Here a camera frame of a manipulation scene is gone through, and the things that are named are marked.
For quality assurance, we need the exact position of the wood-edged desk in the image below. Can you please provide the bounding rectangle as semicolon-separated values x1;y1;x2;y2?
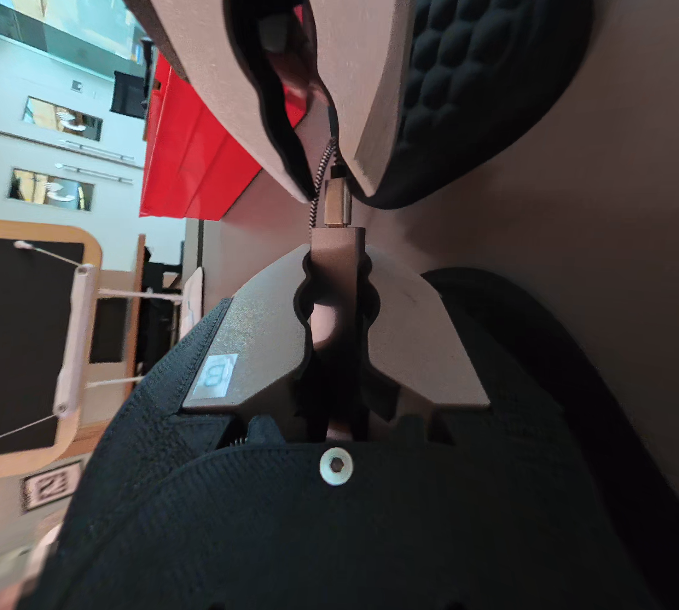
124;233;146;382

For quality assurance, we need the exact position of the black white printed tag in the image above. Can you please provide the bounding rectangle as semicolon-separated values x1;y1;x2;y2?
20;461;81;512

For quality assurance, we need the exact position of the red plastic bin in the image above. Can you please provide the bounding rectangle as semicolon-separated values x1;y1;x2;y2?
139;5;309;221

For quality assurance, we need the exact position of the white door with window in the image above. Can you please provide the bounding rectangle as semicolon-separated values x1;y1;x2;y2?
0;85;144;220

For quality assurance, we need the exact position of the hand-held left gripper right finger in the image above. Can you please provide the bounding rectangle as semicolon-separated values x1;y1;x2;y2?
363;244;491;422

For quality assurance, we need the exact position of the black honeycomb wrist rest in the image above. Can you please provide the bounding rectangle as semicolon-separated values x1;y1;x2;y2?
366;0;594;210
424;267;679;542

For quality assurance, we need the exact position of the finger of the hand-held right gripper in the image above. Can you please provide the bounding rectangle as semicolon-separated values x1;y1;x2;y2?
85;0;316;203
255;0;416;198

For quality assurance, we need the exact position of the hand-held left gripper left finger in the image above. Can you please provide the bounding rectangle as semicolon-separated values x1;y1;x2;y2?
183;244;314;417

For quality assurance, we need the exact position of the white stand with clear legs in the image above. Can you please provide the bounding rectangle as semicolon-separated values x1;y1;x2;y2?
0;241;205;441

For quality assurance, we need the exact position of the black panel with wooden frame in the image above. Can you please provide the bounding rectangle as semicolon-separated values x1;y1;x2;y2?
0;221;103;478

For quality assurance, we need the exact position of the silver braided cable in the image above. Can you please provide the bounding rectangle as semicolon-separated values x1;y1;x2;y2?
307;106;353;250

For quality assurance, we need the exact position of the black office chair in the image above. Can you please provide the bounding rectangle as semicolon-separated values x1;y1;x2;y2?
110;70;150;120
139;246;184;361

